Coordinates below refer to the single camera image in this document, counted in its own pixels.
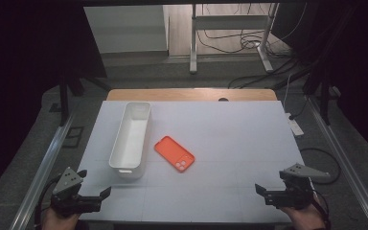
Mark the orange phone case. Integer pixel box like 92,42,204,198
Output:
153,135,196,173

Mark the white power strip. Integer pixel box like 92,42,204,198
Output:
286,112,305,138

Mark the person's left hand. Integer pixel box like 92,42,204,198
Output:
41,205,81,230

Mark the white plastic storage bin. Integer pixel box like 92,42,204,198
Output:
108,101,152,179

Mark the right hand-held gripper black cable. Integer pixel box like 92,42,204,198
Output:
312,188,333,230

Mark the tangle of black floor cables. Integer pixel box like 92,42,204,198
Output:
195,3,311,90

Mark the black curtain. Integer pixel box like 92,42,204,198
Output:
271,0,368,167
0,0,108,205

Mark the left hand-held gripper black cable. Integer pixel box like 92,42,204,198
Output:
34,173,61,226

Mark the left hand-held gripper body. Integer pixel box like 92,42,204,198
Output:
50,166,103,219

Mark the black metal stand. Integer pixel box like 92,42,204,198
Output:
301,63,343,126
57,73,113,127

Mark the aluminium rail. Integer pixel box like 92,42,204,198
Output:
308,95,368,230
9,114,76,230

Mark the white metal desk frame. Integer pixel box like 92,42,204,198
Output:
189,3,281,75

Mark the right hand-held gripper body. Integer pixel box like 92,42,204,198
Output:
263,162,332,211

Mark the person's right hand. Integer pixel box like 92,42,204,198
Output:
279,195,327,230

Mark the white table cover sheet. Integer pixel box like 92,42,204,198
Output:
76,100,315,224

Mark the hand-held gripper black cable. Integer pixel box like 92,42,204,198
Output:
312,188,333,230
34,173,61,226

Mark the looped black cable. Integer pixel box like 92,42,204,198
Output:
299,147,342,186

